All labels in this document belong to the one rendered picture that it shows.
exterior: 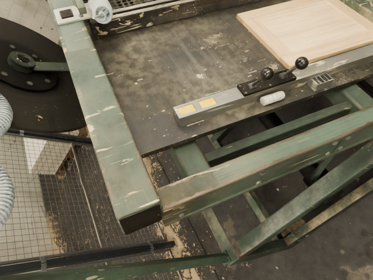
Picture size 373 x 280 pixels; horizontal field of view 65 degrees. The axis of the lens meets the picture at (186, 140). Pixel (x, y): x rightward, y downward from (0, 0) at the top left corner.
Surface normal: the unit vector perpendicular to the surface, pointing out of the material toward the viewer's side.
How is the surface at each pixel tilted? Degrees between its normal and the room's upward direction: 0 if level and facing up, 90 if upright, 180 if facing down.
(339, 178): 0
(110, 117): 50
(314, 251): 0
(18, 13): 90
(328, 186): 0
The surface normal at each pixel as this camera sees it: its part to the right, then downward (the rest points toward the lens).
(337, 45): 0.01, -0.60
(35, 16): 0.44, 0.70
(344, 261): -0.69, -0.14
